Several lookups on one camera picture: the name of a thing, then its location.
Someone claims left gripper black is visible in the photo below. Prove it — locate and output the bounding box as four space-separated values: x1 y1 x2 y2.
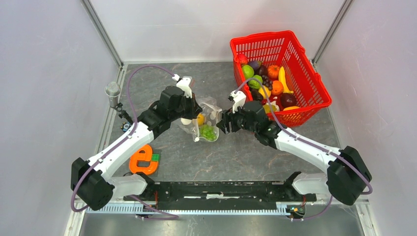
170 91 203 121

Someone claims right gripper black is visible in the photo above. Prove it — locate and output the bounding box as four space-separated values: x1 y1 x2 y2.
216 101 257 135

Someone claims yellow orange lemon fruit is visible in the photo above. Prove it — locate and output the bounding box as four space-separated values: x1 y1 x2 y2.
196 114 205 126

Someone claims clear dotted zip top bag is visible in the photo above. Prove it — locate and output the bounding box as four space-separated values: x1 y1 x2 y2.
177 96 222 142

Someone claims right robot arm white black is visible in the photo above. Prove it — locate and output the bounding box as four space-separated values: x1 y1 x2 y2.
216 101 373 206

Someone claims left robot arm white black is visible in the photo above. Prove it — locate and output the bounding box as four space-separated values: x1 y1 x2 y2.
71 85 202 210

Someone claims purple eggplant top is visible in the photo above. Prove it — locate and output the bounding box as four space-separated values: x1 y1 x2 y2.
247 60 262 71

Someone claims yellow green pepper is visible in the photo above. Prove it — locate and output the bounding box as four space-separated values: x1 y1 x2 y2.
263 101 280 114

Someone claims dark eggplant lower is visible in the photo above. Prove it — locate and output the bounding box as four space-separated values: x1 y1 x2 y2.
250 89 264 102

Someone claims yellow lemon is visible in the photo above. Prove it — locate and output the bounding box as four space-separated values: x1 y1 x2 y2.
258 86 271 99

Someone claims green wrinkled cabbage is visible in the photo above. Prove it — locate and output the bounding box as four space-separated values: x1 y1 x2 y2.
247 75 263 90

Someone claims dark purple grape bunch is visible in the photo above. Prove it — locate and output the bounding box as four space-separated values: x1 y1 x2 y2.
261 75 273 90

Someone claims orange tangerine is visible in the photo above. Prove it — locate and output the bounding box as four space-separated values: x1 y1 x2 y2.
271 80 284 96

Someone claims dark red plum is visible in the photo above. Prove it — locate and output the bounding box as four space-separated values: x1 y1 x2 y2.
280 93 297 108

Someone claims yellow orange mango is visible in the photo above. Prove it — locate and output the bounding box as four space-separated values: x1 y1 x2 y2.
283 106 300 111

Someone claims green apple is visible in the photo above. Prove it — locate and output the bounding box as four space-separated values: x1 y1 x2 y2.
241 64 255 80

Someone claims orange pumpkin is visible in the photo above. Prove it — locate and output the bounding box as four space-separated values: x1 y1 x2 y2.
267 65 280 80

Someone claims yellow banana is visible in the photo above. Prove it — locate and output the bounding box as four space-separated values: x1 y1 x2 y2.
278 66 294 94

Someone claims green small block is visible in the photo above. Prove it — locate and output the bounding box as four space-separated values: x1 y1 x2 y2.
151 154 160 162

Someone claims red apple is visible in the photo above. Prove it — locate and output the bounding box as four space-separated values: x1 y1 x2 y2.
235 53 248 66

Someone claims orange letter e toy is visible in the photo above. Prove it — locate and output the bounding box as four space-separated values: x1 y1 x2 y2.
128 145 159 175

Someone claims grey microphone on stand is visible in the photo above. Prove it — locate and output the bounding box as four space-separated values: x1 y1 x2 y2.
105 82 133 132

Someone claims red plastic basket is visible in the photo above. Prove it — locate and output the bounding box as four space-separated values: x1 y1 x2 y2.
230 30 332 127

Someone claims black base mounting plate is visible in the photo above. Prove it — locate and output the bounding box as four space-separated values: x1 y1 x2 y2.
138 181 317 210

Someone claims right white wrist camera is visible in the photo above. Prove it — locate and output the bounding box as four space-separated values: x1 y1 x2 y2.
229 90 246 113

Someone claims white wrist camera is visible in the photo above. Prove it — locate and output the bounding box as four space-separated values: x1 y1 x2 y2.
172 74 194 98
229 90 246 113

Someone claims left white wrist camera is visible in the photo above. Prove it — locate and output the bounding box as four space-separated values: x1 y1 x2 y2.
172 74 194 98

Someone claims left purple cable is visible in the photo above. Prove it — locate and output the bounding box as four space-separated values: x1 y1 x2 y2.
70 65 180 221

